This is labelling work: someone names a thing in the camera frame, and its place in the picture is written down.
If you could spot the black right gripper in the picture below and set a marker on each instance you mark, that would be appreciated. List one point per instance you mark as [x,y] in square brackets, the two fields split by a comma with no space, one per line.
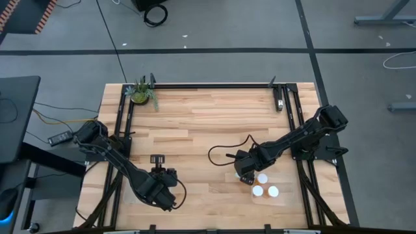
[247,162]

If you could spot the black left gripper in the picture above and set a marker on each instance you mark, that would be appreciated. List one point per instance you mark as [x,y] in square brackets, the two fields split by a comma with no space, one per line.
[164,177]

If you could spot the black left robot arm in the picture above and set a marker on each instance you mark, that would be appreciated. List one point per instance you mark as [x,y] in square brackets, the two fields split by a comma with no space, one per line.
[113,156]

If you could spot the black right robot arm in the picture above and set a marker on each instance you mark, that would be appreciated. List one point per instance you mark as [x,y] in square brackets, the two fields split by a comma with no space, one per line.
[292,139]

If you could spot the clear plastic bin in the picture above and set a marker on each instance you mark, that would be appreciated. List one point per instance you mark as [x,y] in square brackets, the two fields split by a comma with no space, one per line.
[130,198]
[286,182]

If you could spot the green potted succulent plant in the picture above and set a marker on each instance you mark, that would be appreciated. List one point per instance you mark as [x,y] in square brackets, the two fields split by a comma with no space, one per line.
[140,97]

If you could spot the black power adapter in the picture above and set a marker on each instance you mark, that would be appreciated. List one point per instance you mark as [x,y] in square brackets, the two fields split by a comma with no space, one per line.
[60,138]

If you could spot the black desk underframe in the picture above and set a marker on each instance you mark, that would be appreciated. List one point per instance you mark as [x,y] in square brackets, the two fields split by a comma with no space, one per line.
[52,159]

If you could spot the black caster wheel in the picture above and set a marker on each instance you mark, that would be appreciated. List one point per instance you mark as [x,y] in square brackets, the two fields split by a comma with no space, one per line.
[33,227]

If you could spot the black desk top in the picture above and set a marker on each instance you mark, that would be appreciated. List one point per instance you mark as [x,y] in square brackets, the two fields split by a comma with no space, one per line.
[19,113]

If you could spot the black computer mouse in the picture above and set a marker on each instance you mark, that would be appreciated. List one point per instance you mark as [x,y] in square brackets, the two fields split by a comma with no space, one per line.
[8,203]

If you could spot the black box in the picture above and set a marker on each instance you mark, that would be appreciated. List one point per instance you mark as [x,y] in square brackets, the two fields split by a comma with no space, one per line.
[143,4]

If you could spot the grey metal table foot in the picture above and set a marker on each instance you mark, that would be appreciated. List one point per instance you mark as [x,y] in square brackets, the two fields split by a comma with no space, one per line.
[403,106]

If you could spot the black mat with orange stripes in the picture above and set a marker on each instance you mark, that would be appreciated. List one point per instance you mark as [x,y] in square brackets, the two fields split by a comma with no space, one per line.
[26,16]

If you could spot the grey metal table leg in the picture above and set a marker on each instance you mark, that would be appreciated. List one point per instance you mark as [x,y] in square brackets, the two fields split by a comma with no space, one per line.
[380,20]

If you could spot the small silver bracket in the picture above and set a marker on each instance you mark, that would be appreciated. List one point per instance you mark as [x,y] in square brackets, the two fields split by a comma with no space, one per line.
[279,105]

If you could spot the black aluminium rig frame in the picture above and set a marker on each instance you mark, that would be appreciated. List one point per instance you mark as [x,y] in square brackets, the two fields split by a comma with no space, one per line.
[211,86]

